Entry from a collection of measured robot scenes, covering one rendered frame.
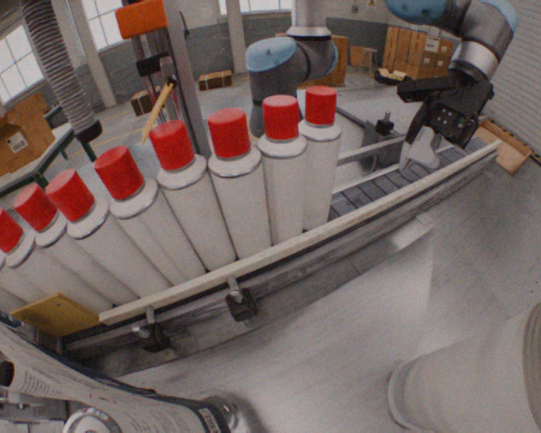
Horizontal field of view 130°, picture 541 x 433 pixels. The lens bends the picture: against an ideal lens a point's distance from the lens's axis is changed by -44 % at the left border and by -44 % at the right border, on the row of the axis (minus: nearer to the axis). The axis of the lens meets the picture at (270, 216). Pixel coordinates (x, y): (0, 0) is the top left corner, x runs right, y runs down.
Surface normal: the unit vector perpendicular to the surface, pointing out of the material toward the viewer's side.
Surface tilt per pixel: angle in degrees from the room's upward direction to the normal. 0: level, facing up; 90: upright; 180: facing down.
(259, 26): 90
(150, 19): 90
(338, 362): 0
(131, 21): 90
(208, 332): 0
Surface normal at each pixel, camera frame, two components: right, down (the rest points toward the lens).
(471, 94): -0.82, -0.03
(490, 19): -0.62, 0.22
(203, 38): 0.23, 0.72
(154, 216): 0.82, 0.40
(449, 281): -0.07, -0.66
